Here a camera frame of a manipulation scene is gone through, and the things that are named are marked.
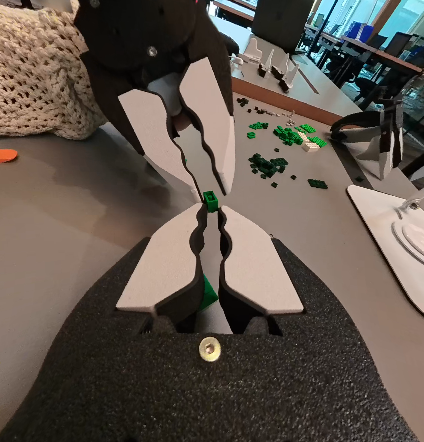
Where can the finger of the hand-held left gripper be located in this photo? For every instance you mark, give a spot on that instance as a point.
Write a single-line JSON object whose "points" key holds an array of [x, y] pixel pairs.
{"points": [[215, 114], [153, 131]]}

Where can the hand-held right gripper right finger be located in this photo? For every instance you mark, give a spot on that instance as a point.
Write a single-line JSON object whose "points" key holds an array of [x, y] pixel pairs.
{"points": [[260, 269]]}

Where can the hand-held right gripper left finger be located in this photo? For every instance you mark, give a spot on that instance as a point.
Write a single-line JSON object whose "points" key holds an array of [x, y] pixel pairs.
{"points": [[163, 269]]}

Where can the small green lego brick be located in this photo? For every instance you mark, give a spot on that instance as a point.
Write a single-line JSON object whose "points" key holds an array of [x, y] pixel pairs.
{"points": [[211, 202]]}

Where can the person's left forearm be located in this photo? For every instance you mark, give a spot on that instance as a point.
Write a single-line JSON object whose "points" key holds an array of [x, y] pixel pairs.
{"points": [[35, 76]]}

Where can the scattered small black lego pieces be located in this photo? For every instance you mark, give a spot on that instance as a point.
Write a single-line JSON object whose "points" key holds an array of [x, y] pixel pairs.
{"points": [[250, 105]]}

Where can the small cluster green lego pieces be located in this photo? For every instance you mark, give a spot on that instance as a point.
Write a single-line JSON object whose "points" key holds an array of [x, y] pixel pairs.
{"points": [[258, 127]]}

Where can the large green lego figure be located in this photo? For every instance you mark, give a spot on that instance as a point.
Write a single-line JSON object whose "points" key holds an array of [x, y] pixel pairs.
{"points": [[208, 293]]}

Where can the small grey lego pieces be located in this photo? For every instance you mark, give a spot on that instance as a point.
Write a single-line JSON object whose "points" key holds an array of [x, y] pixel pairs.
{"points": [[288, 119]]}

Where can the pile of bright green lego pieces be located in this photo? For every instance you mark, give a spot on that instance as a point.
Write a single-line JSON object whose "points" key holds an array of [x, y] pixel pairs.
{"points": [[288, 134]]}

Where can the white lego plate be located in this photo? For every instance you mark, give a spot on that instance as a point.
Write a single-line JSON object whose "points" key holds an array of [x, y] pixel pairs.
{"points": [[302, 135]]}

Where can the bright green lego plate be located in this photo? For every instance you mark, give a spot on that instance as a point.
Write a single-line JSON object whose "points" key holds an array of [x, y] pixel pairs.
{"points": [[318, 142], [308, 128]]}

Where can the white lego brick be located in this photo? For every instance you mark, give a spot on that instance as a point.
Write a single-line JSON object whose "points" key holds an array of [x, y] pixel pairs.
{"points": [[309, 147]]}

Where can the dark green lego plate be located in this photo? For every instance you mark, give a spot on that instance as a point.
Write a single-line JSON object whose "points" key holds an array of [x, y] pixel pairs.
{"points": [[317, 183]]}

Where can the white earphones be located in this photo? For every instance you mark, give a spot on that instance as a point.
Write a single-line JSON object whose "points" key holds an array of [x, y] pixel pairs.
{"points": [[238, 60]]}

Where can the small white stand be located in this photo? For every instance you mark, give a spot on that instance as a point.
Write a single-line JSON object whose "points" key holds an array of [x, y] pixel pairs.
{"points": [[253, 51]]}

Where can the white wedge part black base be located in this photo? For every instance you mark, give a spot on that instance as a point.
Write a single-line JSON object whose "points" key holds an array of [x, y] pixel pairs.
{"points": [[277, 73], [284, 84], [269, 62]]}

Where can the grey table wooden edge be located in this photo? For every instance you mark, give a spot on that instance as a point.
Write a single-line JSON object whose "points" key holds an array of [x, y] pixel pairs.
{"points": [[315, 89]]}

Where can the white book stand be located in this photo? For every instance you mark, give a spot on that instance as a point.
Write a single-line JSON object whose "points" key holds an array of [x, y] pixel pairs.
{"points": [[378, 224]]}

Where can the black and white device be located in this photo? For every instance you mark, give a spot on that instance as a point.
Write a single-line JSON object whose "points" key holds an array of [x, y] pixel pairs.
{"points": [[357, 121]]}

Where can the orange brick separator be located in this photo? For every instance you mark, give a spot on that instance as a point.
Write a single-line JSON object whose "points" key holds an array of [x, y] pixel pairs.
{"points": [[3, 155]]}

